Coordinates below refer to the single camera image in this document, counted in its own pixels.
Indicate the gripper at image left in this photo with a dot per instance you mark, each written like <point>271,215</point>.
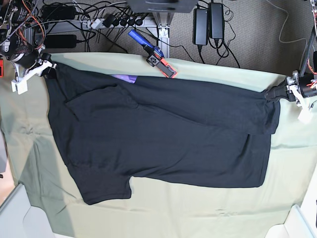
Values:
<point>35,63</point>

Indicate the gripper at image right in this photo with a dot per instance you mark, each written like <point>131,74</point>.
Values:
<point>296,89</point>

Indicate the dark navy T-shirt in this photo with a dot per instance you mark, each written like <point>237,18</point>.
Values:
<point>108,130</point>

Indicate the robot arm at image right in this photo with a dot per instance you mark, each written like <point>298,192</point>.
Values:
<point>309,57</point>

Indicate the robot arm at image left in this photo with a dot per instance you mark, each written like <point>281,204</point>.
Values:
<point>16,18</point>

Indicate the black power brick lower left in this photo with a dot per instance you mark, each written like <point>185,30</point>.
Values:
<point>60,41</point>

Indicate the black power brick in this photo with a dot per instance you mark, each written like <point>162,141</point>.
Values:
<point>60,41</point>
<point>58,12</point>

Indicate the orange clamp pad left edge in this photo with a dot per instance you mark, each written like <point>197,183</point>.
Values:
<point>1,68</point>

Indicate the black power brick upper left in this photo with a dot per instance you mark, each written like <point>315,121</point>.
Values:
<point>58,12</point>

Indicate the black power adapter right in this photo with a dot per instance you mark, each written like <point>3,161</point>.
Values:
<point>216,20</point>

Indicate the black power adapter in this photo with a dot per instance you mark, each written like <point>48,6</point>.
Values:
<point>216,20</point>
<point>200,26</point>

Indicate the white power strip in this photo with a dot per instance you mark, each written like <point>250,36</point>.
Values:
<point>101,23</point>

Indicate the blue orange bar clamp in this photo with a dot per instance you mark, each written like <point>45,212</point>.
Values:
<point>155,55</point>

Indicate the black power adapter left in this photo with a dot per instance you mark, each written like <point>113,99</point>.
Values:
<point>200,26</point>

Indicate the white bin lower right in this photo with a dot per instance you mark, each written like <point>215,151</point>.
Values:
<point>301,222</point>

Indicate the white bin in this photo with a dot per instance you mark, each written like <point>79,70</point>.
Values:
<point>301,222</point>
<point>19,219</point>

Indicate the white bin lower left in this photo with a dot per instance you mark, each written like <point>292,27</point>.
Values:
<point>19,219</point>

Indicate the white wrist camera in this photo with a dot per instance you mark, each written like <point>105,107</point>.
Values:
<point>19,87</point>
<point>305,116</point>

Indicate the dark camera mount plate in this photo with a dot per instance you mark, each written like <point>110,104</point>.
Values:
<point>146,6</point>

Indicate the aluminium frame post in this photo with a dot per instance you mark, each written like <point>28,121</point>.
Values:
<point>163,21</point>

